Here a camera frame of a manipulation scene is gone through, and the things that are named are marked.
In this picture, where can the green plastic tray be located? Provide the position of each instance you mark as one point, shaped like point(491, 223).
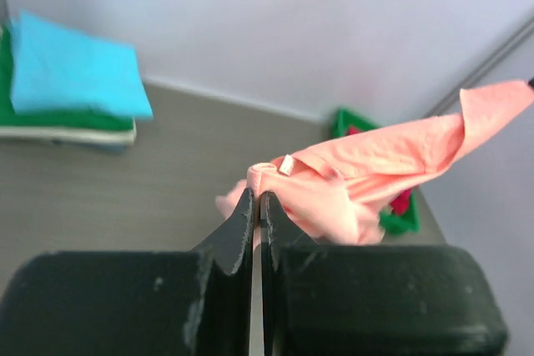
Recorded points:
point(391, 223)

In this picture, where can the folded green shirt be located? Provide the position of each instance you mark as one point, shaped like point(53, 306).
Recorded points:
point(61, 119)

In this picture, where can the folded white shirt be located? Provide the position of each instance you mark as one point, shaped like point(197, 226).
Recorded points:
point(78, 135)

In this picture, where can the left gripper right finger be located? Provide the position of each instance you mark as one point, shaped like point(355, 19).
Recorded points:
point(326, 299)

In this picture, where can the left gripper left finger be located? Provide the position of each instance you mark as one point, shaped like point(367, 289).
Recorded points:
point(136, 303)

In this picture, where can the salmon pink t shirt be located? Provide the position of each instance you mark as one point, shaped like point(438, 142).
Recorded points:
point(336, 189)

